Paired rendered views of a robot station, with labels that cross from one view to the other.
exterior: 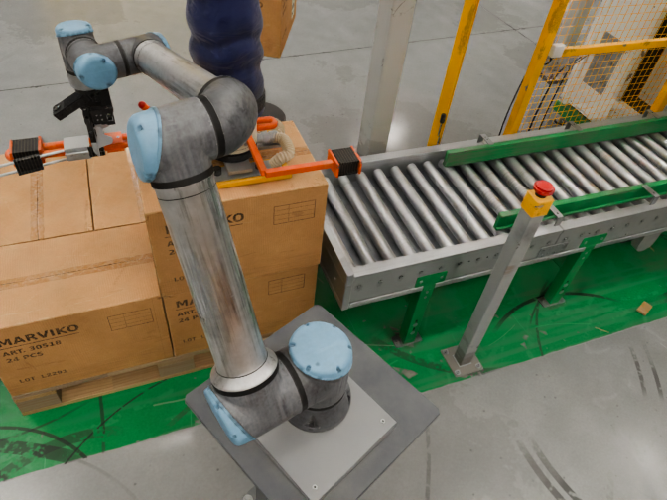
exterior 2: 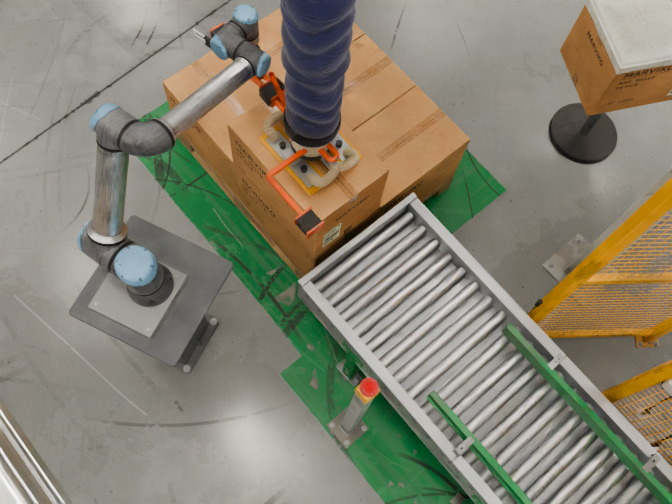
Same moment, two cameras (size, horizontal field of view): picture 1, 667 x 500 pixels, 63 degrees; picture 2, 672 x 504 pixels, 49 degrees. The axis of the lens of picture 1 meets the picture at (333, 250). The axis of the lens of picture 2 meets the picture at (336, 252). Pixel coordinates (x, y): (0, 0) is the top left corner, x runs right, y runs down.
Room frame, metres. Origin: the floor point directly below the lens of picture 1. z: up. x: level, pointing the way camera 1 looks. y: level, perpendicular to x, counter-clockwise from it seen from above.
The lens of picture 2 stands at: (1.06, -1.09, 3.72)
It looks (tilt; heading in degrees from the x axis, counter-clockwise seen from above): 69 degrees down; 67
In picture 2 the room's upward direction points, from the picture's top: 9 degrees clockwise
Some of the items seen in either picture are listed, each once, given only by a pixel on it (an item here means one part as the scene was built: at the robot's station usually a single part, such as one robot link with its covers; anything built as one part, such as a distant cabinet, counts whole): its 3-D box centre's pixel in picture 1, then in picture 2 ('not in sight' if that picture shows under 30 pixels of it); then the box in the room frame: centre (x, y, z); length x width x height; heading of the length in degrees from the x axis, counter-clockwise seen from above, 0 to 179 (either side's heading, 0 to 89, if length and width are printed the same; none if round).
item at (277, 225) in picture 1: (229, 205); (306, 168); (1.48, 0.40, 0.74); 0.60 x 0.40 x 0.40; 116
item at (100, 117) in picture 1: (94, 103); not in sight; (1.31, 0.73, 1.22); 0.09 x 0.08 x 0.12; 115
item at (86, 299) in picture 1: (150, 239); (314, 131); (1.63, 0.81, 0.34); 1.20 x 1.00 x 0.40; 116
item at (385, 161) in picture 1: (504, 151); (584, 394); (2.46, -0.83, 0.50); 2.31 x 0.05 x 0.19; 116
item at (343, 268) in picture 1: (319, 218); (358, 239); (1.65, 0.08, 0.58); 0.70 x 0.03 x 0.06; 26
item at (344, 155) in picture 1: (343, 161); (308, 222); (1.39, 0.00, 1.08); 0.09 x 0.08 x 0.05; 26
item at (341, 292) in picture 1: (317, 237); (356, 248); (1.65, 0.08, 0.48); 0.70 x 0.03 x 0.15; 26
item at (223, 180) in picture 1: (238, 171); (293, 158); (1.40, 0.35, 0.97); 0.34 x 0.10 x 0.05; 116
